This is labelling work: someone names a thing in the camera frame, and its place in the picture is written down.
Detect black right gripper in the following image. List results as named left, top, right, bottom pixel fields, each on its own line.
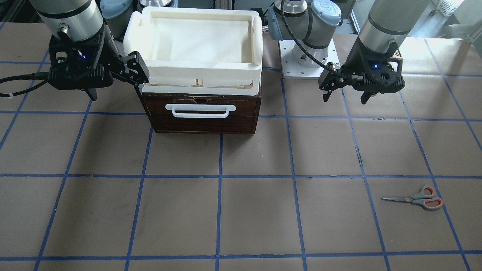
left=48, top=26, right=149, bottom=101

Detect white plastic tray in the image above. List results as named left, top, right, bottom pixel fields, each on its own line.
left=123, top=7, right=263, bottom=96

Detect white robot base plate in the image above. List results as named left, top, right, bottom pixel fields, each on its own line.
left=279, top=40, right=341, bottom=79

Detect black braided cable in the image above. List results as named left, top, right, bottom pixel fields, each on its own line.
left=281, top=0, right=337, bottom=74
left=0, top=73, right=51, bottom=100

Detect grey orange handled scissors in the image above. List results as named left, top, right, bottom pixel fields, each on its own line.
left=381, top=186, right=444, bottom=211

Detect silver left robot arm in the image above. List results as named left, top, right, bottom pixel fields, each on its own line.
left=267, top=0, right=429, bottom=104

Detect dark wooden drawer box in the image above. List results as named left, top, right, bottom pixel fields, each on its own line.
left=141, top=91, right=262, bottom=134

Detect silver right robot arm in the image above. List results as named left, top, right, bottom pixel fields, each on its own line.
left=31, top=0, right=149, bottom=101

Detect white drawer handle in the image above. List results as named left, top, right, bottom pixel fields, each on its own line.
left=165, top=104, right=236, bottom=119

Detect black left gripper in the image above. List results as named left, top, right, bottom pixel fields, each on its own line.
left=319, top=38, right=405, bottom=105

